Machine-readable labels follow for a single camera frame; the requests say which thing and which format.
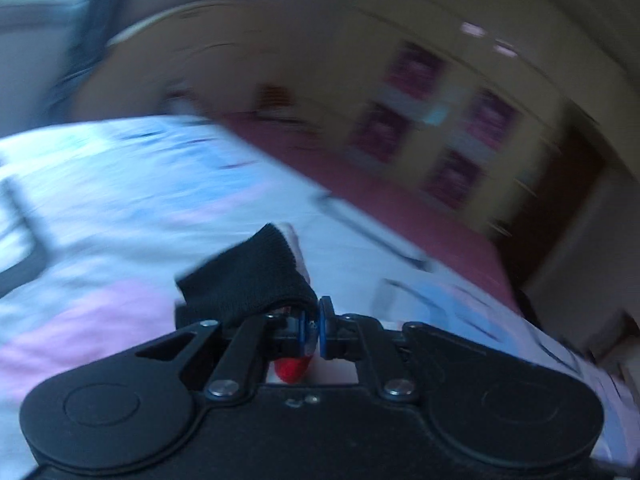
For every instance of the white patterned blanket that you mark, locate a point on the white patterned blanket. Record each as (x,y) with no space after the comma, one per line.
(125,210)

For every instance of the cream headboard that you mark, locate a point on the cream headboard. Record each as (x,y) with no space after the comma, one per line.
(220,50)

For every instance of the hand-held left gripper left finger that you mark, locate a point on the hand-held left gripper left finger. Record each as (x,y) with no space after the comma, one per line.
(301,329)

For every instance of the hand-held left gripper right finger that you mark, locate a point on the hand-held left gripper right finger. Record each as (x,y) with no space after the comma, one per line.
(325,327)

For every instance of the pink striped bed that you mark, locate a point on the pink striped bed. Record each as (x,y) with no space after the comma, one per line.
(320,160)

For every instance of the dark brown door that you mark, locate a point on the dark brown door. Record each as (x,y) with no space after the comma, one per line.
(560,200)

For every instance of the magenta wall poster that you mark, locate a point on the magenta wall poster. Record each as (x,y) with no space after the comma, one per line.
(492,117)
(380,132)
(452,177)
(415,70)

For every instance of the dark hanging cloth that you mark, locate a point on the dark hanging cloth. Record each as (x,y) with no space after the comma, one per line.
(107,15)

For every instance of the striped knit sweater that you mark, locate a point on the striped knit sweater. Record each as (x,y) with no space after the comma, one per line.
(245,275)

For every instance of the cream wardrobe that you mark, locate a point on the cream wardrobe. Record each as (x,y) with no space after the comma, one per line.
(450,35)

